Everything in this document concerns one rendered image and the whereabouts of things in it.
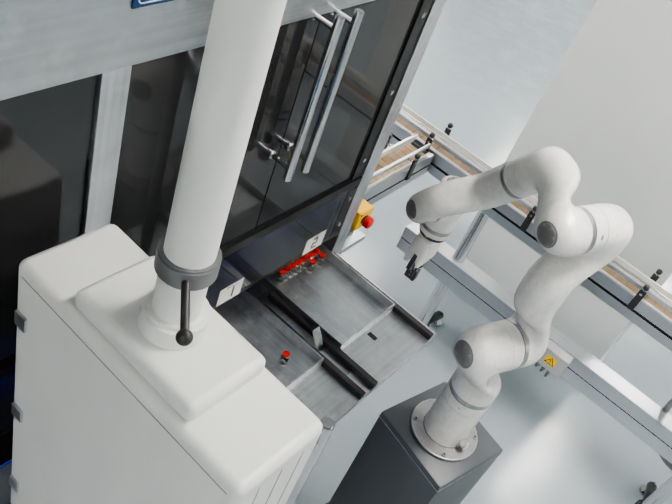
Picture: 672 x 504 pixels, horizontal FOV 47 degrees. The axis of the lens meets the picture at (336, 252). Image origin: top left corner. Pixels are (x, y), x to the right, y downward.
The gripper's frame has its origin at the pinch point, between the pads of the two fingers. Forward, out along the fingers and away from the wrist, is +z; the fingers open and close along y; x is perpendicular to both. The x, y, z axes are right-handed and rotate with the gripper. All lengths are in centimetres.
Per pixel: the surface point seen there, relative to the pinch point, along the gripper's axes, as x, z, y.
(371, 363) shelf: 6.5, 22.4, 15.1
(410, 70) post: -28, -45, -9
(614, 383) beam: 63, 55, -87
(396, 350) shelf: 8.2, 22.4, 5.1
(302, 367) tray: -4.6, 22.2, 32.5
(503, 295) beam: 11, 55, -88
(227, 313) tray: -30, 22, 36
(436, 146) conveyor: -42, 17, -87
